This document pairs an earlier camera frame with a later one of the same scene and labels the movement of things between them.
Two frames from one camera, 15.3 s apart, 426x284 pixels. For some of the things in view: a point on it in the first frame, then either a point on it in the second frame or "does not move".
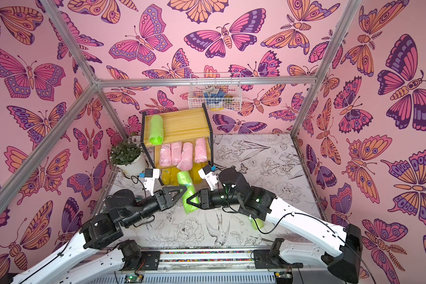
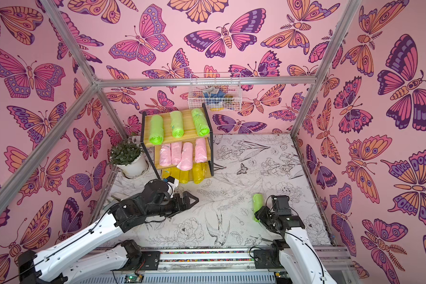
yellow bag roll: (166, 176) does not move
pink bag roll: (176, 148) does not move
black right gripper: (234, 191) to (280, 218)
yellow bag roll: (197, 167) does not move
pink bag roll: (165, 155) does not move
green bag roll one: (185, 179) to (202, 126)
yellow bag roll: (174, 176) does not move
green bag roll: (156, 131) does not move
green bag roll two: (260, 223) to (177, 123)
